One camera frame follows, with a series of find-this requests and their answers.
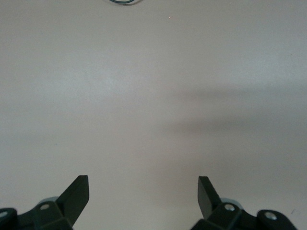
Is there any black looped cable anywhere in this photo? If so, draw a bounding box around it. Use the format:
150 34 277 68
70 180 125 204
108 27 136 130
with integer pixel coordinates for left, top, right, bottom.
107 0 142 5

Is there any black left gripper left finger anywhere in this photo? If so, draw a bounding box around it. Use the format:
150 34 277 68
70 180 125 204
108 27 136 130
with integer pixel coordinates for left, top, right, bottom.
31 175 90 230

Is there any brown paper table cover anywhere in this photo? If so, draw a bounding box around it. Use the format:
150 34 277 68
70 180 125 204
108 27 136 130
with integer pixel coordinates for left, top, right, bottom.
0 0 307 230

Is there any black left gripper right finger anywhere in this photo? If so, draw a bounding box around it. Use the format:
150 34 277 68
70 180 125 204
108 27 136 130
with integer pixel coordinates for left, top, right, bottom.
190 176 259 230

